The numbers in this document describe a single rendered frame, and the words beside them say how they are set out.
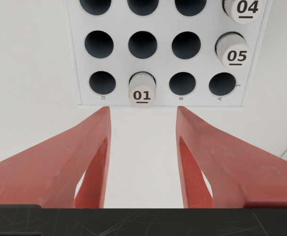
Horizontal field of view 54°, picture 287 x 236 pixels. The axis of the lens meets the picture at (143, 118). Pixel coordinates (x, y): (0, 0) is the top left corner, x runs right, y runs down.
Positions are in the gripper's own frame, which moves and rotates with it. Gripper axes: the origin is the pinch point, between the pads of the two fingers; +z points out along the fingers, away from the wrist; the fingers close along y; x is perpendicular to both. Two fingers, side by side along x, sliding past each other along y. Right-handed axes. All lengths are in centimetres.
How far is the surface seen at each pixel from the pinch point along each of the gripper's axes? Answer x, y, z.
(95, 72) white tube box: -0.8, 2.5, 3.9
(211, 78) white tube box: -0.4, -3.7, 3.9
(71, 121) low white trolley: 3.9, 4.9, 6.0
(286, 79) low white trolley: 0.7, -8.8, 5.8
